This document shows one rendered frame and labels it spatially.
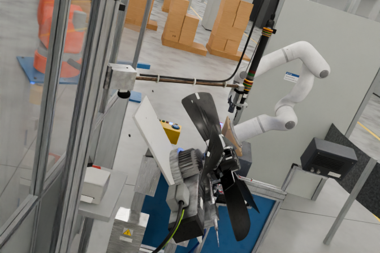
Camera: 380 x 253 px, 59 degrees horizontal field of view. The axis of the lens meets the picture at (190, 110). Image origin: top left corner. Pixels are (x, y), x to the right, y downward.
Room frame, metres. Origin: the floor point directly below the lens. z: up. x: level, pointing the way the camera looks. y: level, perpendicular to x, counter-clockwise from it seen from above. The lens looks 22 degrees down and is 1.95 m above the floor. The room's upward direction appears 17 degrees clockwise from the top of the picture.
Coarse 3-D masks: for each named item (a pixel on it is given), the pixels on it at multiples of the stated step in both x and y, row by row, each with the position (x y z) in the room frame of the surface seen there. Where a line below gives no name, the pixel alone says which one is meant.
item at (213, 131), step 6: (216, 132) 1.23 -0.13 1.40; (210, 138) 1.16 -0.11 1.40; (216, 138) 1.22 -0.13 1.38; (210, 144) 1.16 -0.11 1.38; (216, 144) 1.22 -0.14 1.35; (210, 150) 1.16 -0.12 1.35; (216, 150) 1.22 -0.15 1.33; (222, 150) 1.31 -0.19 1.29; (210, 156) 1.17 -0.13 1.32; (216, 156) 1.24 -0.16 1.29; (210, 162) 1.18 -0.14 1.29; (216, 162) 1.27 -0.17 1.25; (204, 168) 1.11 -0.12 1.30; (210, 168) 1.22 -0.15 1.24; (204, 174) 1.13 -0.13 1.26
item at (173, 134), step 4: (164, 124) 1.85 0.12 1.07; (168, 124) 1.86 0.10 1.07; (172, 124) 1.88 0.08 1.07; (164, 128) 1.80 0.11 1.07; (168, 128) 1.81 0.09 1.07; (172, 128) 1.83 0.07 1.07; (180, 128) 1.87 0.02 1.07; (168, 132) 1.81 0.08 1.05; (172, 132) 1.81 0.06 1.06; (176, 132) 1.81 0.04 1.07; (168, 136) 1.81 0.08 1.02; (172, 136) 1.81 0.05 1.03; (176, 136) 1.81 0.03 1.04; (172, 140) 1.81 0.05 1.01; (176, 140) 1.81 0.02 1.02
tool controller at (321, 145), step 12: (312, 144) 1.90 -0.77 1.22; (324, 144) 1.89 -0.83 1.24; (336, 144) 1.93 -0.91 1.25; (312, 156) 1.84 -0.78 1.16; (324, 156) 1.84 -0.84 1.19; (336, 156) 1.84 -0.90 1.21; (348, 156) 1.85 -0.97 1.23; (312, 168) 1.85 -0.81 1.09; (324, 168) 1.86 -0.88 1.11; (336, 168) 1.86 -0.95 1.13; (348, 168) 1.85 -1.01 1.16
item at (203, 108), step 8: (192, 96) 1.50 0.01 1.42; (200, 96) 1.54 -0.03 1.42; (208, 96) 1.59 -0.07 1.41; (184, 104) 1.44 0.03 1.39; (192, 104) 1.47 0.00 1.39; (200, 104) 1.51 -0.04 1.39; (208, 104) 1.54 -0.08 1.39; (192, 112) 1.45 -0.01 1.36; (200, 112) 1.48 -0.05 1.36; (208, 112) 1.50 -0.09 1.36; (216, 112) 1.54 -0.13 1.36; (192, 120) 1.43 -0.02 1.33; (200, 120) 1.45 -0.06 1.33; (208, 120) 1.48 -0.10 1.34; (216, 120) 1.51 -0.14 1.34; (200, 128) 1.43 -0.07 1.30; (208, 128) 1.45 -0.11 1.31; (216, 128) 1.48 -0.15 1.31; (208, 136) 1.43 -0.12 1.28
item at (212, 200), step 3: (210, 177) 1.34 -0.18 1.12; (210, 180) 1.33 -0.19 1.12; (210, 183) 1.31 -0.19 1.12; (210, 186) 1.29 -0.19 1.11; (210, 189) 1.27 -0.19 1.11; (210, 192) 1.26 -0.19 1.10; (213, 192) 1.26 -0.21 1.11; (210, 195) 1.24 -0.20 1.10; (213, 195) 1.24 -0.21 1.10; (210, 198) 1.23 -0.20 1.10; (213, 198) 1.22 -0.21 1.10; (210, 201) 1.21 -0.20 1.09; (213, 201) 1.21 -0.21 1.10; (213, 219) 1.13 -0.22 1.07; (216, 219) 1.13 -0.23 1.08; (216, 222) 1.11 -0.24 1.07; (216, 225) 1.10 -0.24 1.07; (216, 228) 1.09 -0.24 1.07; (216, 231) 1.08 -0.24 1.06
